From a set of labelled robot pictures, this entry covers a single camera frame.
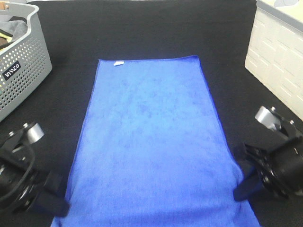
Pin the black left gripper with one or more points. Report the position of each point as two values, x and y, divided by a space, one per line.
26 188

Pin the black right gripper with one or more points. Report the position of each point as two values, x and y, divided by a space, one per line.
280 169

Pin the blue microfiber towel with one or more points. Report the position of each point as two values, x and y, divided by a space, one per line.
152 152

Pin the white storage box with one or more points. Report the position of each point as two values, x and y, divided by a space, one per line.
275 50

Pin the grey perforated laundry basket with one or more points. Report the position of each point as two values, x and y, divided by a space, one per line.
25 63

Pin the brown towel in basket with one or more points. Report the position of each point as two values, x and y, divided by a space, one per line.
3 43

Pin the black tablecloth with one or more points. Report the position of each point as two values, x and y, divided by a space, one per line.
79 34

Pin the yellow towel in basket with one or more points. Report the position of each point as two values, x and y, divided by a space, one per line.
6 35

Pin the grey towel in basket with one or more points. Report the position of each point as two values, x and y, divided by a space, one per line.
17 28

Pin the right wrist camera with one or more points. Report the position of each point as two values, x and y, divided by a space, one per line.
275 122

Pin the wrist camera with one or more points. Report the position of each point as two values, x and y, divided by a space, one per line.
275 122
29 133

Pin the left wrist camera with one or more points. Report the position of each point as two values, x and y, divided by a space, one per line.
29 133

